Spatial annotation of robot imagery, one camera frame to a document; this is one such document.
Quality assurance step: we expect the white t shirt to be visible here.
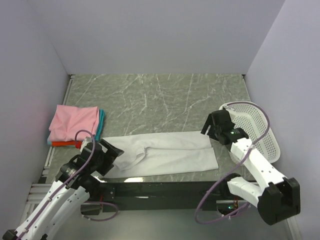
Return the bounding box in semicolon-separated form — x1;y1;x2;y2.
104;131;219;179

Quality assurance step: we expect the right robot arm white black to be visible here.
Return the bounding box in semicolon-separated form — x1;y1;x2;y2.
201;108;301;225

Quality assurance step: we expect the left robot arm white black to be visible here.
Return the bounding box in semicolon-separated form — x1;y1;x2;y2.
2;139;124;240

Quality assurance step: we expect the orange folded t shirt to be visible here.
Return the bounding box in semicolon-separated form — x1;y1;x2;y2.
50;140;82;149

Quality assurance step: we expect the white perforated plastic basket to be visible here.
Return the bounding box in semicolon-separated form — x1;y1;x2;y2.
219;101;281;164

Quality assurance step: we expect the teal folded t shirt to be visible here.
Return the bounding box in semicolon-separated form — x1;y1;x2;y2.
47;109;105;146

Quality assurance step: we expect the pink folded t shirt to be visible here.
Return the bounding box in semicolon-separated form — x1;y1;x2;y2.
47;105;100;142

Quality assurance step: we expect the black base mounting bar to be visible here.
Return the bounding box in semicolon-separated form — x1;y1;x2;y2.
83;177;216;211

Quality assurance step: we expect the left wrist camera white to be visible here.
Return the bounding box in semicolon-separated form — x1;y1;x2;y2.
80;137;96;152

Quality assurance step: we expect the purple cable under base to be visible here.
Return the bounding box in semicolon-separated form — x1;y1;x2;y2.
80;199;120;222

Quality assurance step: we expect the aluminium extrusion rail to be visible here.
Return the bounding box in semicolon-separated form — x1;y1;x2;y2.
25;183;52;205

